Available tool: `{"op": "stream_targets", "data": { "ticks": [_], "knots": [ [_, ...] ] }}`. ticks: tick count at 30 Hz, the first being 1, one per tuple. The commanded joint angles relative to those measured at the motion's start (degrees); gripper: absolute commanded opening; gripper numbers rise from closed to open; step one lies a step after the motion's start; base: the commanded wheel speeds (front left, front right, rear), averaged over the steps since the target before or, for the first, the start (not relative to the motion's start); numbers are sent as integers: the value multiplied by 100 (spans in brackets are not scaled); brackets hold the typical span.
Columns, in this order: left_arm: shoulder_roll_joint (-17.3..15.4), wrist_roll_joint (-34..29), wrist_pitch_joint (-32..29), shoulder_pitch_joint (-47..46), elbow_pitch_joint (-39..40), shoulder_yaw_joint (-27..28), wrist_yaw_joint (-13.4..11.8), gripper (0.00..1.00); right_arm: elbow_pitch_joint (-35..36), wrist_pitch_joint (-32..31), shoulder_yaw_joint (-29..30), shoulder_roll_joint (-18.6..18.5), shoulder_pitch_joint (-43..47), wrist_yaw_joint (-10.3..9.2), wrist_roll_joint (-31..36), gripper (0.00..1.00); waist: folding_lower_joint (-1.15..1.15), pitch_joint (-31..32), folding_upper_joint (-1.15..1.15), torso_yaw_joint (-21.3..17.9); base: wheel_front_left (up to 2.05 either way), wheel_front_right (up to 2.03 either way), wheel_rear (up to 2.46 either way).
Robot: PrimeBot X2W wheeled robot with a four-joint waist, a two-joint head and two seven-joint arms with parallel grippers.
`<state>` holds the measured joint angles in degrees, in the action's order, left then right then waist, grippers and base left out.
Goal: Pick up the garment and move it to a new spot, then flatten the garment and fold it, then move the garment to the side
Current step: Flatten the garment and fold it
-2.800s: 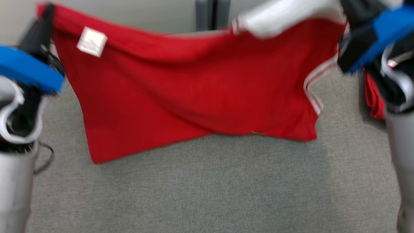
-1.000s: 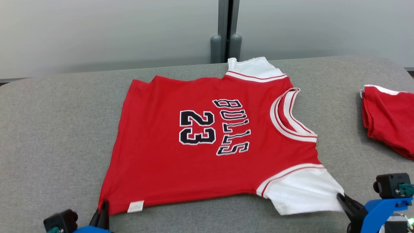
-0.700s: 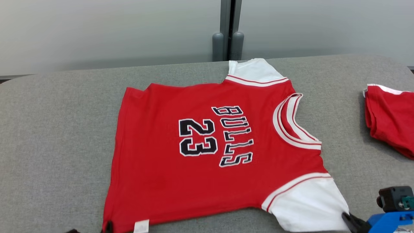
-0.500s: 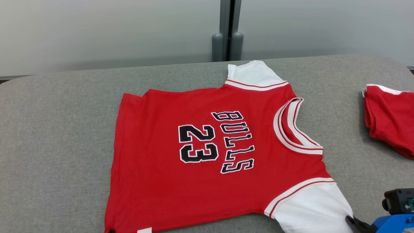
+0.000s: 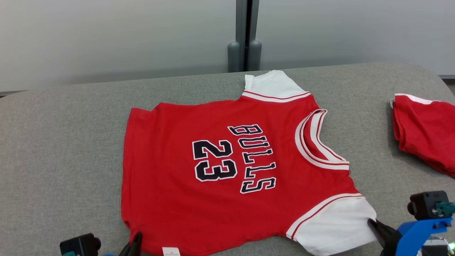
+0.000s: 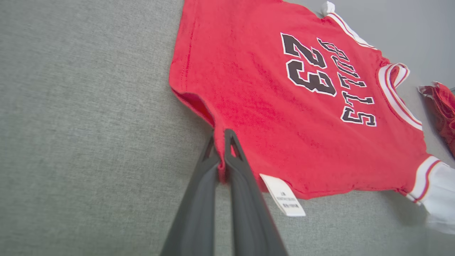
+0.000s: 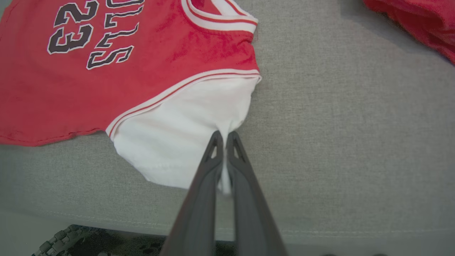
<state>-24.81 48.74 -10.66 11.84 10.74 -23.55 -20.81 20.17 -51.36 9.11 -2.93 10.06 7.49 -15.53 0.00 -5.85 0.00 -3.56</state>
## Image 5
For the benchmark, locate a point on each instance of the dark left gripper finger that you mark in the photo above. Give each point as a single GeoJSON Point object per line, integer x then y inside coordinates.
{"type": "Point", "coordinates": [134, 247]}

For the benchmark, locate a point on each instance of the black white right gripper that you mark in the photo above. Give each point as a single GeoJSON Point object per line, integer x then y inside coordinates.
{"type": "Point", "coordinates": [391, 243]}

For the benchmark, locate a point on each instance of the red Bulls 23 jersey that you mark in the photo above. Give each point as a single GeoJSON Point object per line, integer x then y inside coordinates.
{"type": "Point", "coordinates": [177, 199]}

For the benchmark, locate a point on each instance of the red shorts with white trim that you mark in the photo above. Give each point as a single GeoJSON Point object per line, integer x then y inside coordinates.
{"type": "Point", "coordinates": [426, 135]}

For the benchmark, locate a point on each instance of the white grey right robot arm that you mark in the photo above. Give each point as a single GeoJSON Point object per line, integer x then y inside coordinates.
{"type": "Point", "coordinates": [435, 249]}

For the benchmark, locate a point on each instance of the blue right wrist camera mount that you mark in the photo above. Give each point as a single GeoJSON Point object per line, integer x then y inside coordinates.
{"type": "Point", "coordinates": [416, 234]}

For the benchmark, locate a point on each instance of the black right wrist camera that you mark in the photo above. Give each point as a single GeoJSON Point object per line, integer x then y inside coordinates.
{"type": "Point", "coordinates": [426, 204]}

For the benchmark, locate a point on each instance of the grey cylindrical post foot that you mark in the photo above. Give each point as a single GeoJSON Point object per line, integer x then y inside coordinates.
{"type": "Point", "coordinates": [255, 55]}
{"type": "Point", "coordinates": [233, 57]}

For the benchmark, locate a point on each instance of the grey metal partition post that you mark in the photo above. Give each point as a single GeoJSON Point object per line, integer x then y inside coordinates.
{"type": "Point", "coordinates": [241, 21]}

